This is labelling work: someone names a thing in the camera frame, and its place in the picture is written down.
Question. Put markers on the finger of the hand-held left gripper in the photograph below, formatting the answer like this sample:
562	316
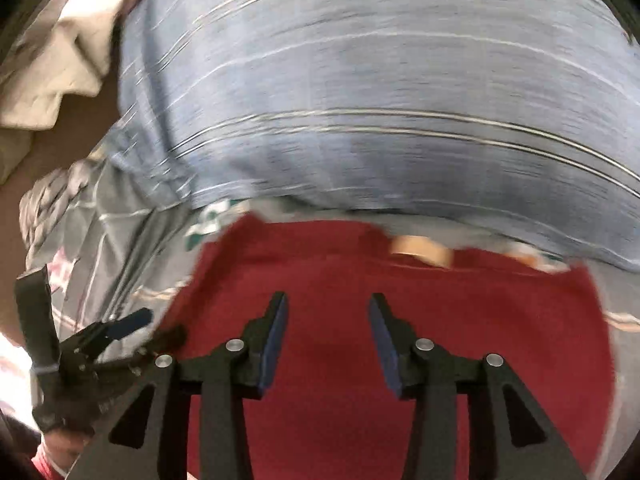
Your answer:
131	321
167	337

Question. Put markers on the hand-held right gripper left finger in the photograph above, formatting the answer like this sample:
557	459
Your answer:
274	345

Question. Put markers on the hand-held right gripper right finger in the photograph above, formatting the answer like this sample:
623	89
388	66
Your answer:
385	345

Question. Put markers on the red knit sweater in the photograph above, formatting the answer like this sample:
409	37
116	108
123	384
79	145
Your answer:
340	300

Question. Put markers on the person's left hand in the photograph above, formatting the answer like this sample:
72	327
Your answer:
65	445

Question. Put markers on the grey star print bedsheet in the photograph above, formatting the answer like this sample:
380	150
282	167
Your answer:
100	240

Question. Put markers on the olive green cloth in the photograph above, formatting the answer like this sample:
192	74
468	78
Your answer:
12	155

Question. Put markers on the cream crumpled cloth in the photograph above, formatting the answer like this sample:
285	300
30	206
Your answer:
55	80

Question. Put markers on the blue plaid pillow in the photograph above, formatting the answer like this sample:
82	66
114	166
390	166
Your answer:
380	85

